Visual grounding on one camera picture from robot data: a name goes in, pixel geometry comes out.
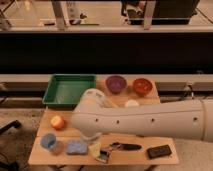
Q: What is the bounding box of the red bowl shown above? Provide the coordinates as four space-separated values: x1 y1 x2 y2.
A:
132 78 153 96

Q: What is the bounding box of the small metal clip box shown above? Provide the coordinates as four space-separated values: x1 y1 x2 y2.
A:
96 150 110 164

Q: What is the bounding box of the purple bowl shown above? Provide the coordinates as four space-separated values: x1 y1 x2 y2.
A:
105 75 127 94

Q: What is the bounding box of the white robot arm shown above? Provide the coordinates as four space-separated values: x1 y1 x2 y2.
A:
70 88 213 142

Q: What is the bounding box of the blue sponge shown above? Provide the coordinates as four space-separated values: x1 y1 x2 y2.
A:
66 140 88 155

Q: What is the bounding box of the black handled brush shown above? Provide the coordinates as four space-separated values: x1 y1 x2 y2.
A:
110 142 142 151

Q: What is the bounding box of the green plastic tray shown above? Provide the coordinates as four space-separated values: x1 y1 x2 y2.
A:
43 74 96 108

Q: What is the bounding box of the black rectangular case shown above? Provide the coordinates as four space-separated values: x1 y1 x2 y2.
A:
147 145 172 159

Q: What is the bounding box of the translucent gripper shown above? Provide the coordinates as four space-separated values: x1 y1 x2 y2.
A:
81 133 101 158

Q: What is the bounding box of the red yellow apple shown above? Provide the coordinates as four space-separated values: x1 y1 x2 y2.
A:
50 115 65 130

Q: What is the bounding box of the blue plastic cup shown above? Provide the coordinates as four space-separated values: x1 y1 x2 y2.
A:
40 133 58 152

